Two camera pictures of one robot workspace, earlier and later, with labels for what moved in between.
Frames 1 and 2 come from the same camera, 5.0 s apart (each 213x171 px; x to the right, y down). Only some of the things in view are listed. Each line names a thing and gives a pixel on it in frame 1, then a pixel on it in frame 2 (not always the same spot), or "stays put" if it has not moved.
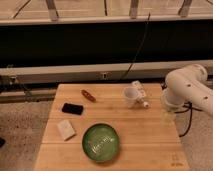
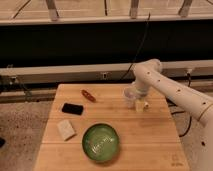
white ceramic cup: [131, 93] stays put
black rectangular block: [72, 108] stays put
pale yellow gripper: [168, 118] to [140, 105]
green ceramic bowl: [101, 143] stays put
